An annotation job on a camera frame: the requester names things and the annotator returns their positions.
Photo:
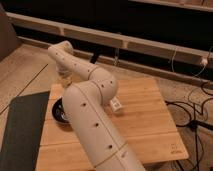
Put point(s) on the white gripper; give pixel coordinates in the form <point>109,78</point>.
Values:
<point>65,76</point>

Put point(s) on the wooden board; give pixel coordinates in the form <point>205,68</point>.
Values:
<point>145,123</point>

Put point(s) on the dark green mat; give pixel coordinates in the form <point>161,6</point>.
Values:
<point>23,131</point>

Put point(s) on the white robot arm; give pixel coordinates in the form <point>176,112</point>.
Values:
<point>83,105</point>

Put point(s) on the white wall plug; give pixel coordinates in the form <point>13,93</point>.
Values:
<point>204,62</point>

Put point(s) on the white glue bottle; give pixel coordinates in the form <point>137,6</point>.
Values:
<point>115,104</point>

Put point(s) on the black ceramic bowl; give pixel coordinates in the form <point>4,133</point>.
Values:
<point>58,112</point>

